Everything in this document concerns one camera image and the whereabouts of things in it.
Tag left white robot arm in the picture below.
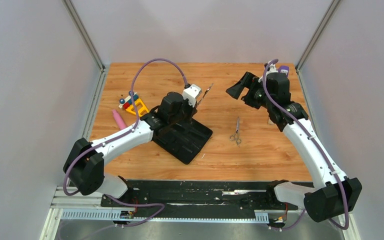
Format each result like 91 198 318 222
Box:
63 88 201 207

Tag left aluminium frame post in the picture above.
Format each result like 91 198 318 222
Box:
62 0 107 72

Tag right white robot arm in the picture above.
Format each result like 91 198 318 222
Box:
226 72 362 223

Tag right aluminium frame post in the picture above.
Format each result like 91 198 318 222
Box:
295 0 342 73

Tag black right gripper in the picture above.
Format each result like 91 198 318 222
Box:
225 72 273 110

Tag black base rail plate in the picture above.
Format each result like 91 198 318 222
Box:
119 180 298 219

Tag colourful toy block truck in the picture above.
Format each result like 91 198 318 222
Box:
118 92 150 117

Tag purple metronome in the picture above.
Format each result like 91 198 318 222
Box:
277 65 290 77

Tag silver hair scissors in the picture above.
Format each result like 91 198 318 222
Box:
229 116 242 147

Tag aluminium frame post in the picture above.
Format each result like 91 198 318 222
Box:
295 0 342 73
62 0 107 72

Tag pink cylinder tube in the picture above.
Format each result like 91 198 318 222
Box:
111 109 127 130

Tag black zip tool case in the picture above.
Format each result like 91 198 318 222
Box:
152 119 213 165

